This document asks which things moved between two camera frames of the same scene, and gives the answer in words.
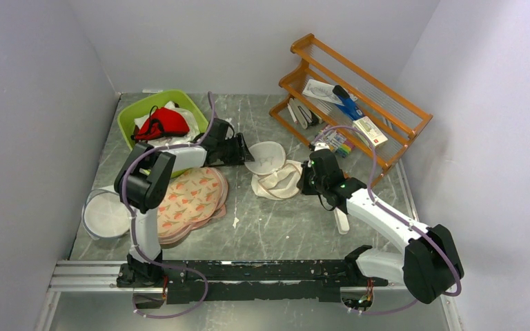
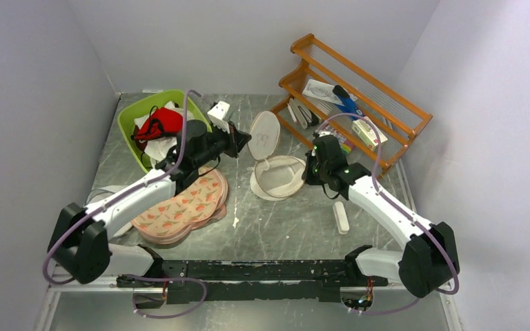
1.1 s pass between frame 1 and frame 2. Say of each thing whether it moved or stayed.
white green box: stayed
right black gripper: moved
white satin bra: stayed
